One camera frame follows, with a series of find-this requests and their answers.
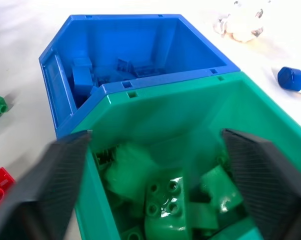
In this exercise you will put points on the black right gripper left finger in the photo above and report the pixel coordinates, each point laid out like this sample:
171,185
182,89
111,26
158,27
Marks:
50,185

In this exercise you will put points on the blue toy block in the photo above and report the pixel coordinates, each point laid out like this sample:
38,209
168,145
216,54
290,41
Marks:
138,68
81,76

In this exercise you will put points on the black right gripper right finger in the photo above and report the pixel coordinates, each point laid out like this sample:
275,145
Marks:
265,180

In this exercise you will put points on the blue plastic bin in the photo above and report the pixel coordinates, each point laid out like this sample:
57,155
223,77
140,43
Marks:
145,50

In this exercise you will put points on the green plastic bin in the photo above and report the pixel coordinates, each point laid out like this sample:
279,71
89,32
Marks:
180,117

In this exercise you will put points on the crumpled clear plastic wrap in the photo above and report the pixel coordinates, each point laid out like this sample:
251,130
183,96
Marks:
240,25

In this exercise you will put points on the green studded toy block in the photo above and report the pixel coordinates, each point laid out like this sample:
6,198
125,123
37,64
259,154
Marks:
165,207

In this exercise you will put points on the blue bottle cap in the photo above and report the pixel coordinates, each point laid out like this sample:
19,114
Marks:
291,78

